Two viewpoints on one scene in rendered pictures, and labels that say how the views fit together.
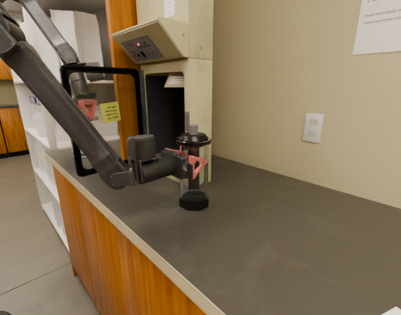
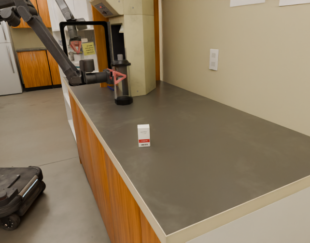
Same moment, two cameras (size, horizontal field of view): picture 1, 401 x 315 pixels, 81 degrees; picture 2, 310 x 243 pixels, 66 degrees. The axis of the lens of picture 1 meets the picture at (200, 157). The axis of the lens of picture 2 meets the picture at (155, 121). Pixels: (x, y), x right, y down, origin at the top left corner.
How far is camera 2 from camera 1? 0.73 m
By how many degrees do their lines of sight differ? 18
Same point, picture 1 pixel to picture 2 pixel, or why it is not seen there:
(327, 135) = (220, 64)
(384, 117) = (245, 50)
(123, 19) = not seen: outside the picture
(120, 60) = (97, 16)
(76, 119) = (56, 50)
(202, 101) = (135, 41)
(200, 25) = not seen: outside the picture
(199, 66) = (132, 19)
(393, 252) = (203, 126)
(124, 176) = (77, 78)
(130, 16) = not seen: outside the picture
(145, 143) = (87, 62)
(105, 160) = (68, 70)
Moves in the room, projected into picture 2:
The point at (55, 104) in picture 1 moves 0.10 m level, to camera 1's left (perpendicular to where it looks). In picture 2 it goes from (47, 42) to (31, 43)
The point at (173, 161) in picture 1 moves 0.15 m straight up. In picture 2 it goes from (105, 74) to (102, 44)
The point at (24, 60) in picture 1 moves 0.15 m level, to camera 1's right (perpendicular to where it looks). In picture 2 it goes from (35, 23) to (61, 22)
